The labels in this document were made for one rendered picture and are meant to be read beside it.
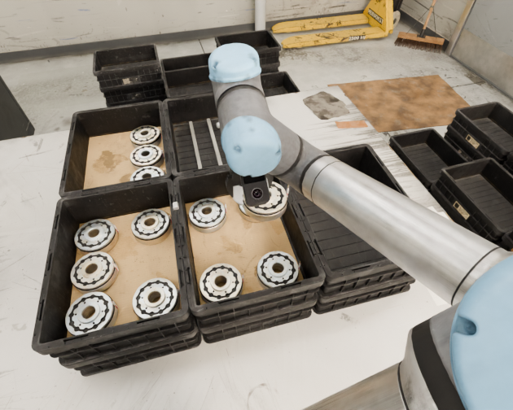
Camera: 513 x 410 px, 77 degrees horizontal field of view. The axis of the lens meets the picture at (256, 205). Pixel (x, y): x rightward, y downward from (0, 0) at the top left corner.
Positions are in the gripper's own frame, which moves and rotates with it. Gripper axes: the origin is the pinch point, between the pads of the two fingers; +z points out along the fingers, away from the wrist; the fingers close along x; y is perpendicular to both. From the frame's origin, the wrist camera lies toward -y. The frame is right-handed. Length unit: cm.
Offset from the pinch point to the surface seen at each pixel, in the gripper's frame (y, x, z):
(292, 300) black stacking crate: -20.8, -3.4, 13.4
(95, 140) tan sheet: 55, 45, 20
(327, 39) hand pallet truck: 260, -143, 132
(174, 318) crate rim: -20.2, 21.7, 3.6
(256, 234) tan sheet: 0.3, -0.1, 17.5
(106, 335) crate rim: -20.0, 34.8, 2.6
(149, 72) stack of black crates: 152, 31, 60
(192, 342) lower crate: -21.2, 22.7, 24.0
